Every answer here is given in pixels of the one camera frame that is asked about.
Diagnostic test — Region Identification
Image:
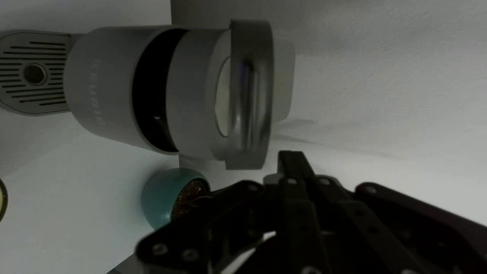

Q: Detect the small potted blue succulent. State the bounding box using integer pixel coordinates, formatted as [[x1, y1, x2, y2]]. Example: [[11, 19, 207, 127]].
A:
[[140, 166, 212, 230]]

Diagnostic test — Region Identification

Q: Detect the white rectangular board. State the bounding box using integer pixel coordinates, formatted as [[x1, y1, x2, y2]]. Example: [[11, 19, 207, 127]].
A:
[[0, 51, 487, 274]]

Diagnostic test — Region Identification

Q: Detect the grey coffeemaker chamber lid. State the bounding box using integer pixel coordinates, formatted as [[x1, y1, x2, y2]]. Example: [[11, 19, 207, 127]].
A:
[[172, 19, 297, 172]]

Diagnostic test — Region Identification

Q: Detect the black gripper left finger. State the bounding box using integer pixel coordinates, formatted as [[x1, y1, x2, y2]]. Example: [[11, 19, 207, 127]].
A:
[[264, 150, 306, 274]]

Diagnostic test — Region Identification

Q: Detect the dark glass yellow candle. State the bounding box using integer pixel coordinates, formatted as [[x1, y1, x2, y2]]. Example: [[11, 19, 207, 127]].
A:
[[0, 177, 10, 224]]

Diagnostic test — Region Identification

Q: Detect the grey coffeemaker body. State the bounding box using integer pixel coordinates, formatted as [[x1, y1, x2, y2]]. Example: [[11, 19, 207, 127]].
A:
[[0, 28, 191, 156]]

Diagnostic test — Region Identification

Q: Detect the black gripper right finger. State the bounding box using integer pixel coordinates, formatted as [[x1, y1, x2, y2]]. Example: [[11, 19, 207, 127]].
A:
[[291, 150, 352, 274]]

